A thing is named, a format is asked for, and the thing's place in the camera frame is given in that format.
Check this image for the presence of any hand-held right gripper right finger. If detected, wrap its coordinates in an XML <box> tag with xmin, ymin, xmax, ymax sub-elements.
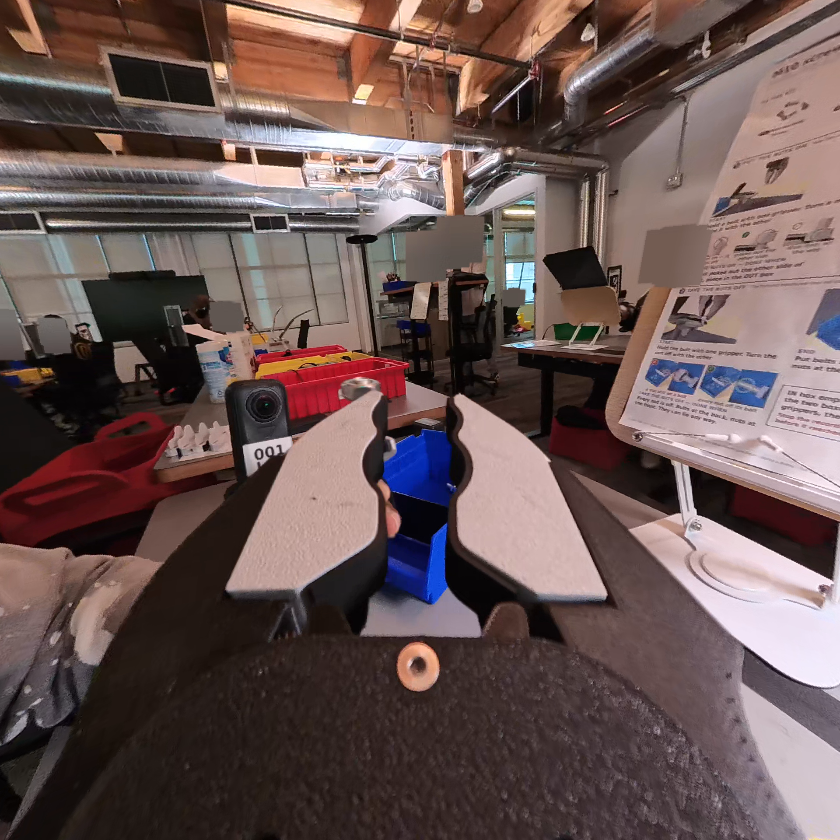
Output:
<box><xmin>446</xmin><ymin>394</ymin><xmax>609</xmax><ymax>606</ymax></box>

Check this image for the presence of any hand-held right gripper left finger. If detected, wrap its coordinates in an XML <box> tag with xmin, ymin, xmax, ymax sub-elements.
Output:
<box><xmin>224</xmin><ymin>390</ymin><xmax>389</xmax><ymax>605</ymax></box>

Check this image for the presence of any blue plastic bin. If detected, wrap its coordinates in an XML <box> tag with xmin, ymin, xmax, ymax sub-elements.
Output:
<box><xmin>382</xmin><ymin>428</ymin><xmax>460</xmax><ymax>605</ymax></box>

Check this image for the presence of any person's left hand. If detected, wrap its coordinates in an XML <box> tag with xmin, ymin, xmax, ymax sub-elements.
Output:
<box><xmin>376</xmin><ymin>478</ymin><xmax>403</xmax><ymax>539</ymax></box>

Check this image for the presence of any long yellow bin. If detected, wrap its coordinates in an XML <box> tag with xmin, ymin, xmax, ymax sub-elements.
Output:
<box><xmin>255</xmin><ymin>351</ymin><xmax>375</xmax><ymax>382</ymax></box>

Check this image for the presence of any white wipes canister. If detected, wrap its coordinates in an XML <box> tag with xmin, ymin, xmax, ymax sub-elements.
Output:
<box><xmin>196</xmin><ymin>340</ymin><xmax>232</xmax><ymax>404</ymax></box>

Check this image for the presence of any red parts bin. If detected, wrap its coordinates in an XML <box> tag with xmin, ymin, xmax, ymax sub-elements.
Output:
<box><xmin>253</xmin><ymin>344</ymin><xmax>349</xmax><ymax>366</ymax></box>
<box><xmin>283</xmin><ymin>357</ymin><xmax>410</xmax><ymax>421</ymax></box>

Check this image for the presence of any rack of white printed parts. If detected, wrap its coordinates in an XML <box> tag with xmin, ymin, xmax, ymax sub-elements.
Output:
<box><xmin>164</xmin><ymin>423</ymin><xmax>232</xmax><ymax>460</ymax></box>

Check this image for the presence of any red storage bin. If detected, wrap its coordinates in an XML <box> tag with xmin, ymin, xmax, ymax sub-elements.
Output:
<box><xmin>548</xmin><ymin>406</ymin><xmax>632</xmax><ymax>471</ymax></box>
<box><xmin>728</xmin><ymin>482</ymin><xmax>840</xmax><ymax>549</ymax></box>

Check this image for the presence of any black office chair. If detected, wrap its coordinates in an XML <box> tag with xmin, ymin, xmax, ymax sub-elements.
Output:
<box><xmin>448</xmin><ymin>274</ymin><xmax>501</xmax><ymax>396</ymax></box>

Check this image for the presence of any black display screen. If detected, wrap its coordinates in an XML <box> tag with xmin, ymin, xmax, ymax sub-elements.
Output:
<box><xmin>80</xmin><ymin>272</ymin><xmax>211</xmax><ymax>343</ymax></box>

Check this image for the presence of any red tote bag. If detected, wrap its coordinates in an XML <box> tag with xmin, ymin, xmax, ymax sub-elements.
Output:
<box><xmin>0</xmin><ymin>412</ymin><xmax>221</xmax><ymax>549</ymax></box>

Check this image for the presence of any wooden top desk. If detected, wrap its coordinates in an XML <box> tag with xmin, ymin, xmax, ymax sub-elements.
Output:
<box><xmin>502</xmin><ymin>333</ymin><xmax>631</xmax><ymax>437</ymax></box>

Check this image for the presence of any black floor lamp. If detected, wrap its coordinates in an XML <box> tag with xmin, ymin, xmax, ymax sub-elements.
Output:
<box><xmin>346</xmin><ymin>234</ymin><xmax>380</xmax><ymax>358</ymax></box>

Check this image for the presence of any wooden document stand white base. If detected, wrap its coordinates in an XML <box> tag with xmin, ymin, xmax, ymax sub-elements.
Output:
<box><xmin>604</xmin><ymin>282</ymin><xmax>840</xmax><ymax>690</ymax></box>

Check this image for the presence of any black board document stand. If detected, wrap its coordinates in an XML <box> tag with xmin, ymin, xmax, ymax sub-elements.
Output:
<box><xmin>542</xmin><ymin>246</ymin><xmax>622</xmax><ymax>350</ymax></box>

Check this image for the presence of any printed instruction sheet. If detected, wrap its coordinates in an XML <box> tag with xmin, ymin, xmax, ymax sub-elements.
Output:
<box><xmin>619</xmin><ymin>56</ymin><xmax>840</xmax><ymax>492</ymax></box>

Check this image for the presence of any air vent grille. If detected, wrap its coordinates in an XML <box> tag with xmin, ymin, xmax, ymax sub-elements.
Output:
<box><xmin>98</xmin><ymin>45</ymin><xmax>221</xmax><ymax>114</ymax></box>

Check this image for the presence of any silver air duct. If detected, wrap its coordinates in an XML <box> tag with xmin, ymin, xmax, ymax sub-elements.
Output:
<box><xmin>0</xmin><ymin>46</ymin><xmax>460</xmax><ymax>161</ymax></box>
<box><xmin>563</xmin><ymin>23</ymin><xmax>660</xmax><ymax>129</ymax></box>
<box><xmin>0</xmin><ymin>147</ymin><xmax>378</xmax><ymax>214</ymax></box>

